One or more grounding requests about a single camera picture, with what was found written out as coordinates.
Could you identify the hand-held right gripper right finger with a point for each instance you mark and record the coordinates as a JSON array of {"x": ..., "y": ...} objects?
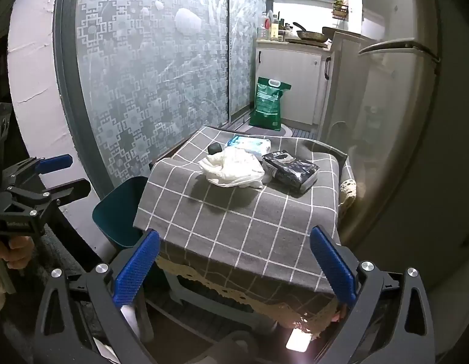
[{"x": 333, "y": 265}]

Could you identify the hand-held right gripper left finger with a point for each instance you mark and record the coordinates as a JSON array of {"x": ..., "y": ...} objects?
[{"x": 138, "y": 265}]

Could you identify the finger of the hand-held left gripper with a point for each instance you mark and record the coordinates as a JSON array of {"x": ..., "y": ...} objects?
[
  {"x": 54, "y": 163},
  {"x": 67, "y": 191}
]

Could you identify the blue tissue pack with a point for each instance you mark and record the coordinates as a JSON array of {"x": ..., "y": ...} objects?
[{"x": 253, "y": 144}]

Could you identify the person's left hand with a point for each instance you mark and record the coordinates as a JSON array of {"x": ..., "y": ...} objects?
[{"x": 18, "y": 252}]

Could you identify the teal plastic chair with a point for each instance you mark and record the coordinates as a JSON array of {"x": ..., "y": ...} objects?
[{"x": 120, "y": 212}]

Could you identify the black plastic packet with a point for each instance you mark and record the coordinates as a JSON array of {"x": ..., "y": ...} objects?
[{"x": 291, "y": 172}]

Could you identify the grey checked tablecloth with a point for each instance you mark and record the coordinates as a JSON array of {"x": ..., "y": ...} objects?
[{"x": 238, "y": 216}]

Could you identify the wide patterned glass door panel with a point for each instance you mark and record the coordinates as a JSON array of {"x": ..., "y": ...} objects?
[{"x": 143, "y": 83}]

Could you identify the white plastic bag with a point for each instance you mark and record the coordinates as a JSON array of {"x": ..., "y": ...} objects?
[{"x": 230, "y": 167}]

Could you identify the dark blue floor mat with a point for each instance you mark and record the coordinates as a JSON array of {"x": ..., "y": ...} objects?
[{"x": 301, "y": 133}]

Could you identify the small black round object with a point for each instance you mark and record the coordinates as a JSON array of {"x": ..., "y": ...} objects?
[{"x": 214, "y": 148}]

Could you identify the grey refrigerator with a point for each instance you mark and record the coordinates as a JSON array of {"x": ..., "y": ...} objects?
[{"x": 401, "y": 140}]

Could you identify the grey oval rug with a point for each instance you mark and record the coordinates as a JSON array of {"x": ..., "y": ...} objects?
[{"x": 285, "y": 131}]

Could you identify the green rice bag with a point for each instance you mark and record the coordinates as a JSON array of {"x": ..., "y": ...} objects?
[{"x": 268, "y": 102}]

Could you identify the narrow patterned glass door panel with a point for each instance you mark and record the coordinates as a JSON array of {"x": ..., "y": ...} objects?
[{"x": 244, "y": 45}]

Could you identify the metal frying pan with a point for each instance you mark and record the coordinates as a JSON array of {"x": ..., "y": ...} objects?
[{"x": 312, "y": 35}]

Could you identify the dark cooking pot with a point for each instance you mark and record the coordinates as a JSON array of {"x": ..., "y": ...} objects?
[{"x": 331, "y": 32}]

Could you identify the row of condiment bottles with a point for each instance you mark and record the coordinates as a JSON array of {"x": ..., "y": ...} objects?
[{"x": 274, "y": 26}]

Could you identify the wall spice rack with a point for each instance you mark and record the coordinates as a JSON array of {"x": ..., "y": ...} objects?
[{"x": 340, "y": 9}]

